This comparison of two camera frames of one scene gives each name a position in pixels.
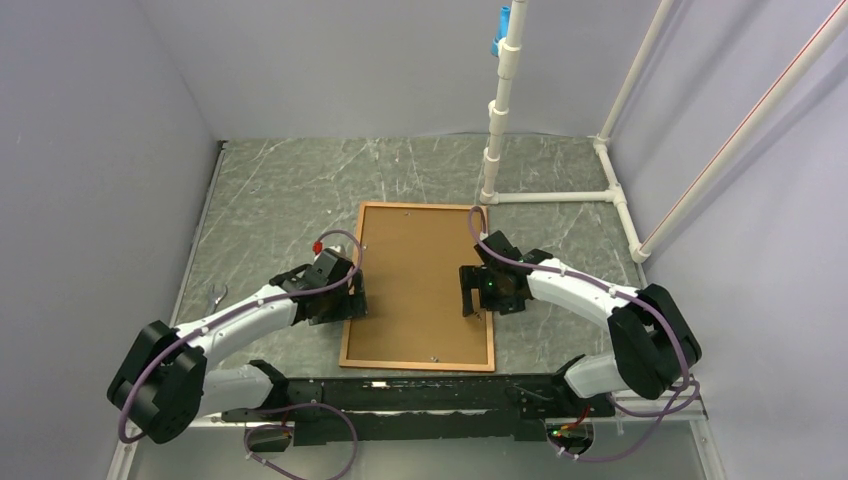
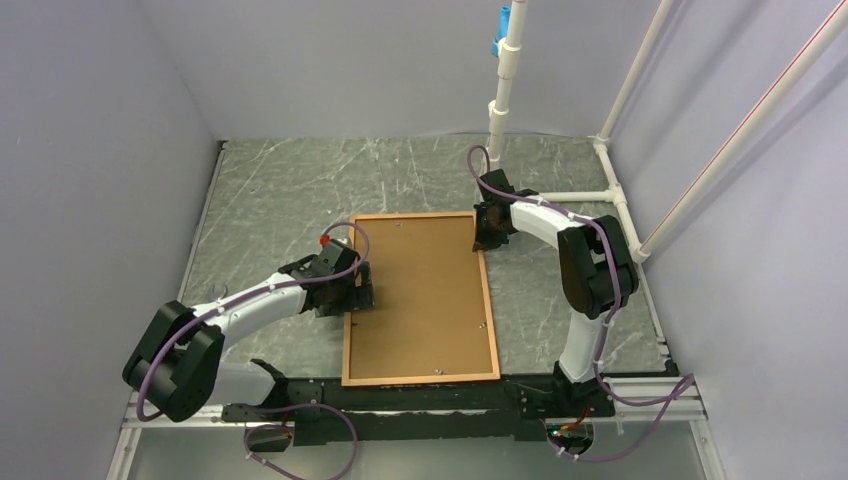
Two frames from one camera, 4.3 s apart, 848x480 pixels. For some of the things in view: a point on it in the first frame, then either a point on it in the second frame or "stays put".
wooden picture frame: (412, 253) -> (347, 382)
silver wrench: (214, 299) stays put
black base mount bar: (342, 410) stays put
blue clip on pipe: (505, 13) stays put
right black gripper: (473, 276) -> (481, 240)
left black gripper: (353, 305) stays put
